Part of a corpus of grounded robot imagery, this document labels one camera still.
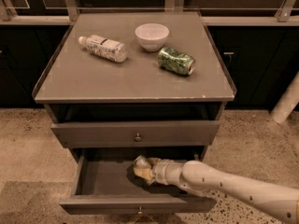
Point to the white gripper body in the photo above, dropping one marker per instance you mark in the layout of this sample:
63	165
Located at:
161	173

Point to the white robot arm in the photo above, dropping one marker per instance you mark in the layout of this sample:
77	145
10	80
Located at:
198	179

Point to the metal middle drawer knob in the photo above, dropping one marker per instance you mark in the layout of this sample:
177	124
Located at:
142	218

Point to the open grey middle drawer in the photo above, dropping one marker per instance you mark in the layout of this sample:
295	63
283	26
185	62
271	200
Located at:
105	183

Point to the grey drawer cabinet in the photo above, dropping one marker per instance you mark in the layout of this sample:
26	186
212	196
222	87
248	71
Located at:
78	86

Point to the grey top drawer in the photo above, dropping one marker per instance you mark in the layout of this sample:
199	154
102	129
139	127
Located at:
169	133

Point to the crumpled green soda can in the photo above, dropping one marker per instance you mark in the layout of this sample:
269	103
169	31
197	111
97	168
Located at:
174	61

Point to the round metal top knob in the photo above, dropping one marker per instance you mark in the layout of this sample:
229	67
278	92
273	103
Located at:
138	137

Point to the white ceramic bowl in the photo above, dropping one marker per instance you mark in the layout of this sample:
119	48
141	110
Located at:
151	36

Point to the clear plastic water bottle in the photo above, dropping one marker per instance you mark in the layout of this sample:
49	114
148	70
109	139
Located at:
103	47

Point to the metal window frame rail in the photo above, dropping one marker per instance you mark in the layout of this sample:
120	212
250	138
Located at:
213	12

